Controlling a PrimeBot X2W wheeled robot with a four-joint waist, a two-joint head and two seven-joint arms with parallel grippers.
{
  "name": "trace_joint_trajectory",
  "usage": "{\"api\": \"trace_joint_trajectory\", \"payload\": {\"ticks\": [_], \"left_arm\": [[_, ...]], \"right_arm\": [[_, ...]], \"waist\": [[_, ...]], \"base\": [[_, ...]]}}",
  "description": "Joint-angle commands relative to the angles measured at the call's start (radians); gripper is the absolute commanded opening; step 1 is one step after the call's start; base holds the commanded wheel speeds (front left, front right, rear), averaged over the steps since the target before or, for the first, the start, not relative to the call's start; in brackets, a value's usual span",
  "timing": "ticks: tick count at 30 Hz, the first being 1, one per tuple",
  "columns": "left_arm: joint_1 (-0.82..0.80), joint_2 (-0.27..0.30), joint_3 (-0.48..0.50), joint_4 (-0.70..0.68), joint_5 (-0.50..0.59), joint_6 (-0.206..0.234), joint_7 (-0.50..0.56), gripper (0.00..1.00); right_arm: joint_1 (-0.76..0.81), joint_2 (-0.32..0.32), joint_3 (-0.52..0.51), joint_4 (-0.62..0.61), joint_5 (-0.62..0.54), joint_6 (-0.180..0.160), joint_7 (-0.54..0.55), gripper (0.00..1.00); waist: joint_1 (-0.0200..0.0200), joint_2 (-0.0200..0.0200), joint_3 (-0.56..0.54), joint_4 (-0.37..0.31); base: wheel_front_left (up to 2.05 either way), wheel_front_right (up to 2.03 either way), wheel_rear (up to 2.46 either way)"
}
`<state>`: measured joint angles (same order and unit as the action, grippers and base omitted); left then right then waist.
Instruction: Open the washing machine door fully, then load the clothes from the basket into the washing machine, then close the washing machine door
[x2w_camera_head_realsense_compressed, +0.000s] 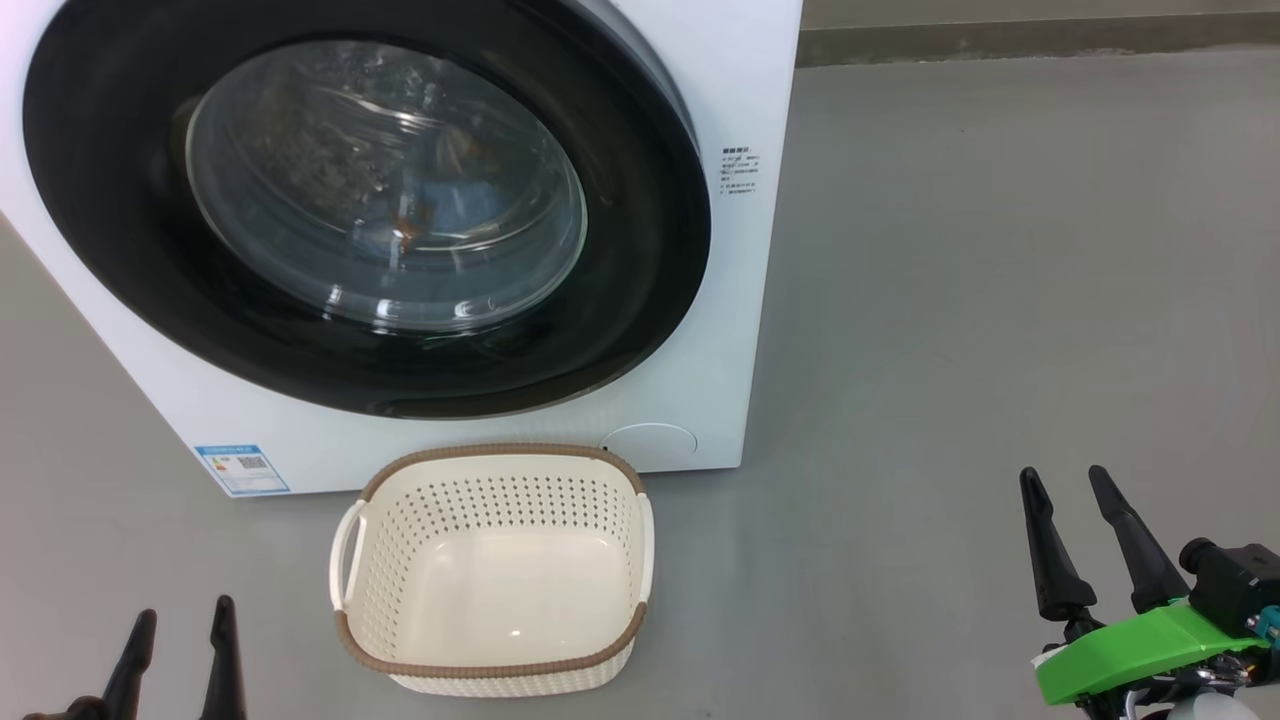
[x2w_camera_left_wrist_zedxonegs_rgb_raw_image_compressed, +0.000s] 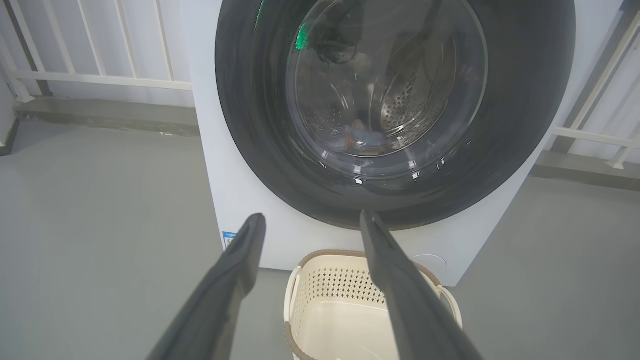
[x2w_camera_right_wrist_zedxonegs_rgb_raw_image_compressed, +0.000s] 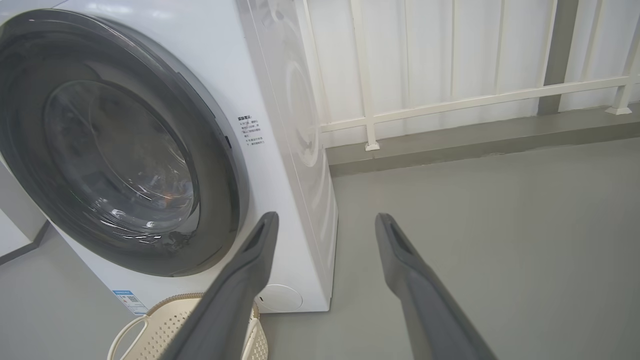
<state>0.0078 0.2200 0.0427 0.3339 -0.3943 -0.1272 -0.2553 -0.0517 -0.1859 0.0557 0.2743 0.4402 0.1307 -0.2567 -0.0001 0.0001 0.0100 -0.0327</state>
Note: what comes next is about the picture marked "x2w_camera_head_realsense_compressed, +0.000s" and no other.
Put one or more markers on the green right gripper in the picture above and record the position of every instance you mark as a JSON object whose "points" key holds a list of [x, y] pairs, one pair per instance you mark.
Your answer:
{"points": [[1130, 650]]}

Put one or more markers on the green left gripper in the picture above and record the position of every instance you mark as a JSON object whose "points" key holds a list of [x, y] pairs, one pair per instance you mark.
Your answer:
{"points": [[75, 711]]}

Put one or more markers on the black round washer door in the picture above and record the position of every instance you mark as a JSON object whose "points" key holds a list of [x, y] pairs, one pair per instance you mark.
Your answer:
{"points": [[120, 250]]}

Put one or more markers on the blue bear print garment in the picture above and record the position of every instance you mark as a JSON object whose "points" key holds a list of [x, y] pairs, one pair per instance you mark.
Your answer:
{"points": [[445, 205]]}

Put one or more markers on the white front-load washing machine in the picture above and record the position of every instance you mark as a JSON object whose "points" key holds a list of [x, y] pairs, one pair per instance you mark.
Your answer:
{"points": [[740, 300]]}

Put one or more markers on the blue energy label sticker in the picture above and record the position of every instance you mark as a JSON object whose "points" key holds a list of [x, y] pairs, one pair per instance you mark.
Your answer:
{"points": [[243, 470]]}

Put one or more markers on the cream perforated laundry basket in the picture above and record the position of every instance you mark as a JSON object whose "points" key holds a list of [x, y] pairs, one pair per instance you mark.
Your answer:
{"points": [[500, 600]]}

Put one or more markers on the round white filter cover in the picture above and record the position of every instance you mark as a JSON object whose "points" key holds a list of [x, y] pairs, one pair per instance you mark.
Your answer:
{"points": [[655, 447]]}

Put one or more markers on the small printed text label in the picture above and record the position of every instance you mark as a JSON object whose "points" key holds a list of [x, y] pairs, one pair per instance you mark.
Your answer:
{"points": [[740, 170]]}

